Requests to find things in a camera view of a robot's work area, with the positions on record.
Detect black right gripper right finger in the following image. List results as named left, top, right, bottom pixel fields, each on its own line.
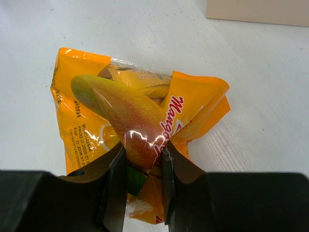
left=161, top=143, right=309, bottom=232

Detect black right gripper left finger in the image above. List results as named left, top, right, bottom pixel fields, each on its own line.
left=0, top=144, right=127, bottom=232

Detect checkered paper bag blue handles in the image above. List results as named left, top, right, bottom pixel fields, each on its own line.
left=206, top=0, right=309, bottom=27

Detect orange mango candy bag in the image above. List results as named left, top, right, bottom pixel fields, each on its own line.
left=51, top=48, right=230, bottom=224

